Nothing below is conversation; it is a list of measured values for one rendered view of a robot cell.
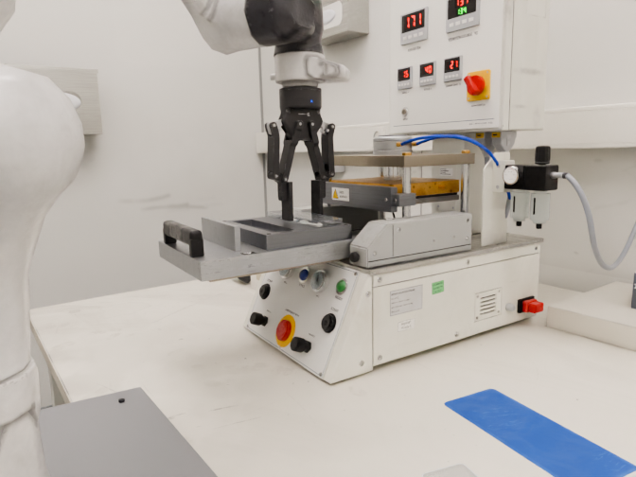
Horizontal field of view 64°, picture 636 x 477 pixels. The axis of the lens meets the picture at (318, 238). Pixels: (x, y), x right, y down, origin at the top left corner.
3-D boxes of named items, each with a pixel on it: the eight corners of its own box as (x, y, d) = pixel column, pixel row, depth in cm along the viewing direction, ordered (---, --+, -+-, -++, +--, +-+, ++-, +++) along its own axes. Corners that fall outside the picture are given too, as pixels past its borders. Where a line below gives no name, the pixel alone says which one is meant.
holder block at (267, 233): (294, 225, 104) (294, 213, 104) (352, 238, 88) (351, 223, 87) (219, 234, 96) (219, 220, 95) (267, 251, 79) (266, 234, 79)
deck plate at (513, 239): (425, 223, 135) (425, 220, 134) (543, 241, 106) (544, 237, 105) (271, 244, 111) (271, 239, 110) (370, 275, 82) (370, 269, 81)
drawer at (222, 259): (300, 241, 107) (299, 204, 106) (363, 259, 89) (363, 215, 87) (159, 261, 91) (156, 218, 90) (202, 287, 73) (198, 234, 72)
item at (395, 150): (403, 190, 124) (404, 136, 122) (512, 199, 98) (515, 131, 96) (320, 197, 111) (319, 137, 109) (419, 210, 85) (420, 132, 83)
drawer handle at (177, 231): (174, 241, 89) (173, 219, 88) (204, 256, 76) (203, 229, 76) (163, 243, 88) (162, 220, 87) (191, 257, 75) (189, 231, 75)
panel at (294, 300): (246, 327, 107) (275, 245, 108) (323, 379, 82) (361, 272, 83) (238, 326, 106) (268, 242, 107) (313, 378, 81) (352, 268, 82)
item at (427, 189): (391, 193, 118) (391, 151, 116) (465, 200, 99) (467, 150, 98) (329, 199, 109) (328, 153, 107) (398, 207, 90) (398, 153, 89)
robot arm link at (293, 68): (265, 58, 90) (266, 89, 91) (302, 44, 80) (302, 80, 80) (324, 63, 97) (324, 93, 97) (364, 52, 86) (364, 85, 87)
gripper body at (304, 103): (309, 91, 95) (309, 141, 96) (269, 88, 90) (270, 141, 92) (331, 86, 89) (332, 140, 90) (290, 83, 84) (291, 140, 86)
